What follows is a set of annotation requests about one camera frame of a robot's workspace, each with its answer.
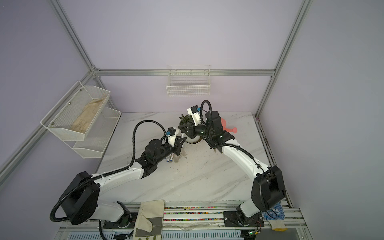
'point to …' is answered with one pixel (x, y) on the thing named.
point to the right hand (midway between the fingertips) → (179, 126)
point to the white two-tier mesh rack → (93, 143)
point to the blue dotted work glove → (275, 216)
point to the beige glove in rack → (81, 123)
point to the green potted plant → (186, 119)
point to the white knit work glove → (176, 158)
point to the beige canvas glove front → (149, 222)
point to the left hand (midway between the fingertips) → (184, 137)
